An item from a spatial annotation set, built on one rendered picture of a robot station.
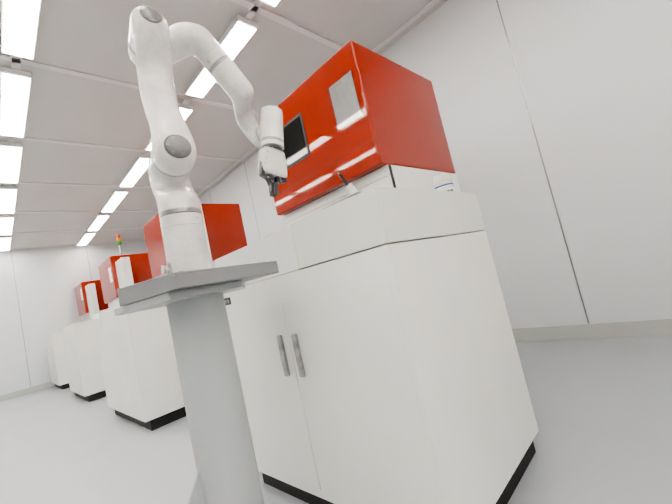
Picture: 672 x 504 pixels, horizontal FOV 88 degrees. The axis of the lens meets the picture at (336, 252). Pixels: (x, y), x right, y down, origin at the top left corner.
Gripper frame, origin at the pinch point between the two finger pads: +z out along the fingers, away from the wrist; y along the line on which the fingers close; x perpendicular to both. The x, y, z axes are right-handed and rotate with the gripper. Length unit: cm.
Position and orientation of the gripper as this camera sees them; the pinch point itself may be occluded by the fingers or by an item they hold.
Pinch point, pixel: (273, 190)
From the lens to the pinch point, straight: 125.1
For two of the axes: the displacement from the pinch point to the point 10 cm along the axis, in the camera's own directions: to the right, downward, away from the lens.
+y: -7.3, -1.1, -6.8
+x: 6.8, -2.2, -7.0
